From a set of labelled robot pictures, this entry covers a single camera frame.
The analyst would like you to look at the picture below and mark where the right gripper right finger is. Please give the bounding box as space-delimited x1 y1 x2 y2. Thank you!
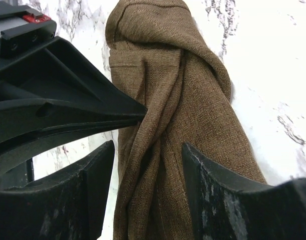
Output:
182 143 306 240

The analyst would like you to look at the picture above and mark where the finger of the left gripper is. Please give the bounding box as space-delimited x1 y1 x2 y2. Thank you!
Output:
0 98 143 175

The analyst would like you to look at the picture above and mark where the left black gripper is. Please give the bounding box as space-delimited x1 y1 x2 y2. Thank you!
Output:
0 0 146 118

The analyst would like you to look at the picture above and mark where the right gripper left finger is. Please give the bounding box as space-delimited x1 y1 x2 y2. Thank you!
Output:
0 141 115 240

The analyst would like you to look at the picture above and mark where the brown cloth napkin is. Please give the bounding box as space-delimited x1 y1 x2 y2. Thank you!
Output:
106 0 265 240

